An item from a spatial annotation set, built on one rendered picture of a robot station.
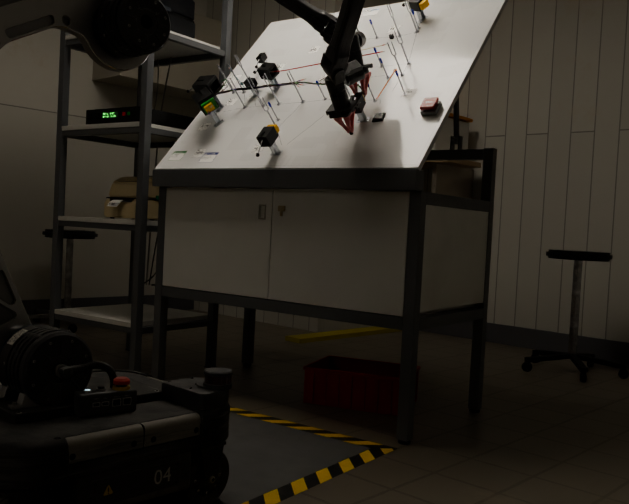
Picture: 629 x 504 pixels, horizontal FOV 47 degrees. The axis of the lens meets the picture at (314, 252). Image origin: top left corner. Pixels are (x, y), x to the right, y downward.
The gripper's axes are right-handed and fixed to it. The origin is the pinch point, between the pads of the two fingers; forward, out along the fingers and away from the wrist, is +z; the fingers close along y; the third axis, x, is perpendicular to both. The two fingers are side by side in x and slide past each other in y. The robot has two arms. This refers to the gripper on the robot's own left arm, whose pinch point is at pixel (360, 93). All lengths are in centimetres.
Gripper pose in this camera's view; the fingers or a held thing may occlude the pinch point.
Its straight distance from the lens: 258.6
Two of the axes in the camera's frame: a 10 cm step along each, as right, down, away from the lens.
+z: 2.1, 9.2, 3.3
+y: -8.6, 0.1, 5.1
